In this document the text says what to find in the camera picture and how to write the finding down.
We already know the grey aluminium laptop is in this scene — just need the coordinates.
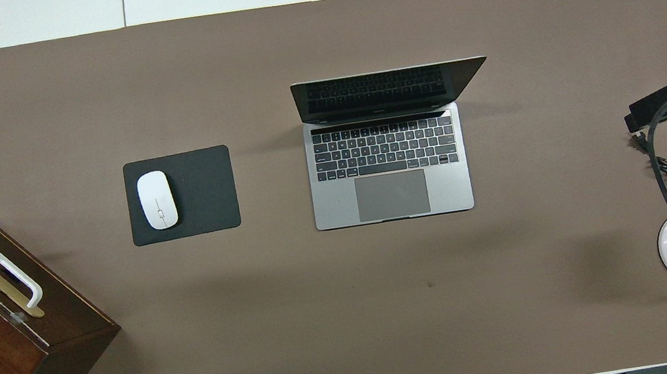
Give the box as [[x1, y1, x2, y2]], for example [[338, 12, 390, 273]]
[[290, 56, 508, 233]]

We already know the white computer mouse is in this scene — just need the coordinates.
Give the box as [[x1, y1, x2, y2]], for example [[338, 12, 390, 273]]
[[134, 169, 180, 233]]

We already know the black mouse pad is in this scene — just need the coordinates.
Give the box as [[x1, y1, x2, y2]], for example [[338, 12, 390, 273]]
[[121, 143, 243, 247]]

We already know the brown table mat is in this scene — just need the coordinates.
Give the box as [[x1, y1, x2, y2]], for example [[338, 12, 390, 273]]
[[0, 0, 667, 374]]

